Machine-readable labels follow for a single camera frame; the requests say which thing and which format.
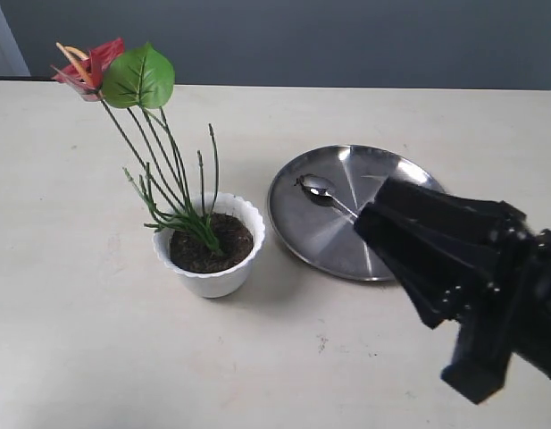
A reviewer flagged artificial red anthurium plant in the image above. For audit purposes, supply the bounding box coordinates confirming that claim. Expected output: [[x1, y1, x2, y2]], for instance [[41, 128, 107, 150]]
[[53, 38, 223, 256]]

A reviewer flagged dark potting soil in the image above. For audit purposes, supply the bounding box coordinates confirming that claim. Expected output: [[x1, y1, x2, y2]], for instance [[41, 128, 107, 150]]
[[170, 213, 254, 273]]

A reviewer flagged stainless steel spoon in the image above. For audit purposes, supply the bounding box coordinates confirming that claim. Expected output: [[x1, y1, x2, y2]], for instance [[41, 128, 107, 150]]
[[295, 173, 358, 219]]

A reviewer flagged round stainless steel plate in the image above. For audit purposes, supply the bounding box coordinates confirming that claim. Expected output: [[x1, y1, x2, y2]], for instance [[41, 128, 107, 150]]
[[268, 145, 444, 282]]

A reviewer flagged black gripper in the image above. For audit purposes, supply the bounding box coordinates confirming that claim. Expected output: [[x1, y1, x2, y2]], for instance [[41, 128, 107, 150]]
[[354, 178, 551, 404]]

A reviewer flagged white scalloped flower pot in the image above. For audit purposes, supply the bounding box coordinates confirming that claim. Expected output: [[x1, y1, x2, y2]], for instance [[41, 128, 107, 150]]
[[152, 192, 265, 299]]

